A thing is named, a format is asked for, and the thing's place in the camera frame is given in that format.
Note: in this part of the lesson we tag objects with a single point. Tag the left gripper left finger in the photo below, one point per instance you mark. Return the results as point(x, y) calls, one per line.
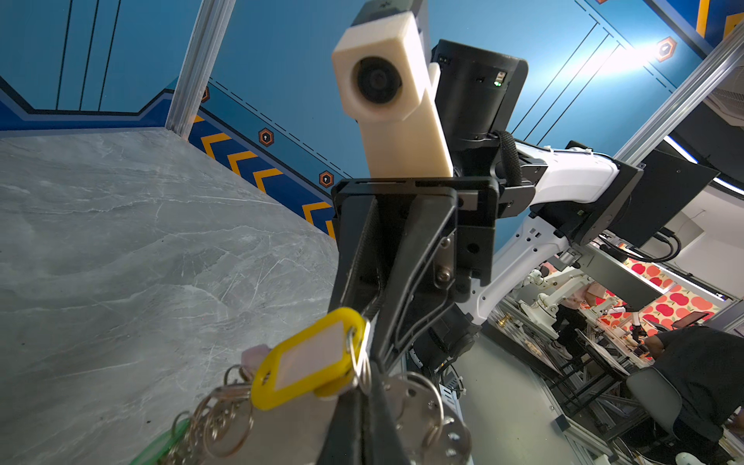
point(343, 443)

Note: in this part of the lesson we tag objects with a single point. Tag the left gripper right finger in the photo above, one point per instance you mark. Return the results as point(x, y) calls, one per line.
point(382, 444)

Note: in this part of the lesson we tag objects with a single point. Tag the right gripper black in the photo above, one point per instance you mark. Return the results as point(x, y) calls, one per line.
point(407, 243)

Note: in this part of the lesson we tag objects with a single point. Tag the large metal band keyring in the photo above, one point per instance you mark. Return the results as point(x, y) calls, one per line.
point(226, 428)

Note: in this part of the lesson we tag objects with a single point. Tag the yellow key tag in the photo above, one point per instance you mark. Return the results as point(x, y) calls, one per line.
point(326, 359)

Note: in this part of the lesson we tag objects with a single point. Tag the green key tag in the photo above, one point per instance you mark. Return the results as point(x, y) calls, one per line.
point(159, 449)

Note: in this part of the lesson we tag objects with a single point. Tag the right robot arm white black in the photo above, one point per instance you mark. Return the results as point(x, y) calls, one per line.
point(577, 193)

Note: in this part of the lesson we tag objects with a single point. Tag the purple key tag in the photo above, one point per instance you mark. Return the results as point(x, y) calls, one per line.
point(252, 358)

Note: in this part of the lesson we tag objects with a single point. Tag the grey office chair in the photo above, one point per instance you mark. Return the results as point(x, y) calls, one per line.
point(657, 431)

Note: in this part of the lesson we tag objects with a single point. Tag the person in black clothes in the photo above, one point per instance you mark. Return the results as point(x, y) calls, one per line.
point(706, 368)

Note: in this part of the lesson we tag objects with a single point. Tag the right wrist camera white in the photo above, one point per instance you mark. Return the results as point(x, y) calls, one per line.
point(387, 86)

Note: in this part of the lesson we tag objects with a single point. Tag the right aluminium corner post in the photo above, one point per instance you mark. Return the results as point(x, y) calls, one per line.
point(204, 46)

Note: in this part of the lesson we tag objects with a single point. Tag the black monitor on frame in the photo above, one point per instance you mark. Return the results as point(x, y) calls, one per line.
point(667, 185)

